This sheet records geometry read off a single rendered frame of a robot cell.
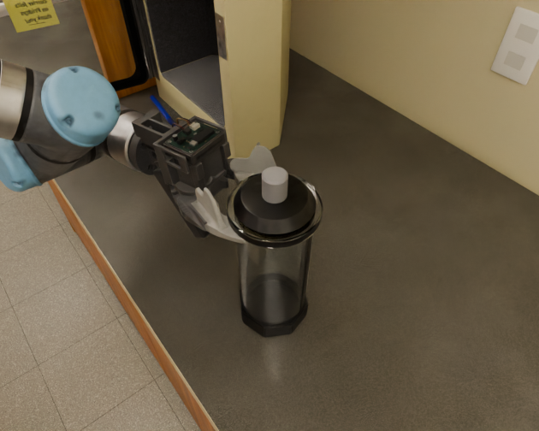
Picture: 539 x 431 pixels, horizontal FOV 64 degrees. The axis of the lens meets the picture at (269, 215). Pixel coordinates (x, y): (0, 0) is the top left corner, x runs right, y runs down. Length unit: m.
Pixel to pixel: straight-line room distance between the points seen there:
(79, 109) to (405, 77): 0.76
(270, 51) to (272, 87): 0.07
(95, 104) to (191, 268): 0.33
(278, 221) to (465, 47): 0.61
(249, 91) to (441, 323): 0.49
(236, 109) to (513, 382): 0.60
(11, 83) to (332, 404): 0.51
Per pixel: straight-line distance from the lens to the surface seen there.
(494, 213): 0.88
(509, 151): 0.98
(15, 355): 1.90
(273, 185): 0.44
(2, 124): 0.49
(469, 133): 1.01
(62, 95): 0.47
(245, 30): 0.74
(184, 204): 0.53
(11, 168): 0.59
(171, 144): 0.52
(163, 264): 0.73
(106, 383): 1.72
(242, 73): 0.77
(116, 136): 0.61
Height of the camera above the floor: 1.52
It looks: 48 degrees down
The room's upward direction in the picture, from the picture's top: straight up
